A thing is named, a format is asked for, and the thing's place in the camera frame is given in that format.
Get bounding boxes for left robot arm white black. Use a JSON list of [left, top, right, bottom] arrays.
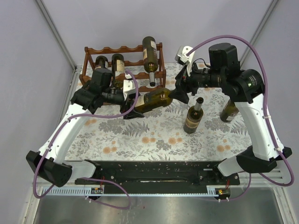
[[26, 68, 138, 187]]

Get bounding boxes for green wine bottle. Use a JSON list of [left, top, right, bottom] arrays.
[[94, 56, 108, 70]]

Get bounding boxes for wine bottle brown label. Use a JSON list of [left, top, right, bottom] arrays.
[[142, 36, 158, 87], [183, 97, 204, 134]]

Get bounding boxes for brown wooden wine rack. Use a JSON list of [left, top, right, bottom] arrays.
[[79, 42, 166, 92]]

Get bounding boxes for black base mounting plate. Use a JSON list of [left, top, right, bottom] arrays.
[[74, 160, 241, 187]]

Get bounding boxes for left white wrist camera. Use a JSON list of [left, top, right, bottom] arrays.
[[122, 80, 136, 101]]

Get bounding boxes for wine bottle brown label back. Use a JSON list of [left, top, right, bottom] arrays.
[[142, 36, 158, 87]]

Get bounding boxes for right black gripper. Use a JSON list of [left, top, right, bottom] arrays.
[[168, 58, 225, 104]]

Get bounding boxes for purple cable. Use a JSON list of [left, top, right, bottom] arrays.
[[32, 70, 141, 210], [185, 35, 295, 203]]

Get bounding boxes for wine bottle brown label front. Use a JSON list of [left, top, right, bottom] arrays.
[[183, 97, 204, 134]]

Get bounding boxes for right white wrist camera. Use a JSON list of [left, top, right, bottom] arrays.
[[175, 46, 194, 65]]

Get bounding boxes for white slotted cable duct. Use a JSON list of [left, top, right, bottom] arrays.
[[47, 185, 231, 197]]

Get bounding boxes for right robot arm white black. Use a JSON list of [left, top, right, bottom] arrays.
[[170, 42, 292, 185]]

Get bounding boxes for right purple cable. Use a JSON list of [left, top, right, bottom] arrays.
[[185, 35, 295, 203]]

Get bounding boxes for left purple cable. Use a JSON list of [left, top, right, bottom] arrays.
[[32, 70, 141, 210]]

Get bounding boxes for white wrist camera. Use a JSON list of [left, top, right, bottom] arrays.
[[175, 46, 194, 65], [122, 80, 136, 101]]

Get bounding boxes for floral patterned table mat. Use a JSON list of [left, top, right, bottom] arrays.
[[63, 62, 255, 161]]

